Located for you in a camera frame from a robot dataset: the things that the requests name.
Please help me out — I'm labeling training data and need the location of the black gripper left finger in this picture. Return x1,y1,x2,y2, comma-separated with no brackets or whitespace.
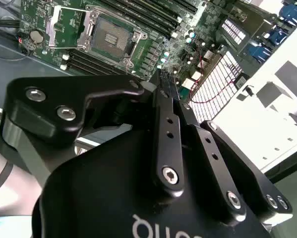
0,70,186,199

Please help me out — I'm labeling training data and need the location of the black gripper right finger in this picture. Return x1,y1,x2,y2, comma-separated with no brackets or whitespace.
173,84,293,228

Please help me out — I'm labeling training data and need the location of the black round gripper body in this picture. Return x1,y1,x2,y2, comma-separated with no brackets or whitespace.
33,128,288,238

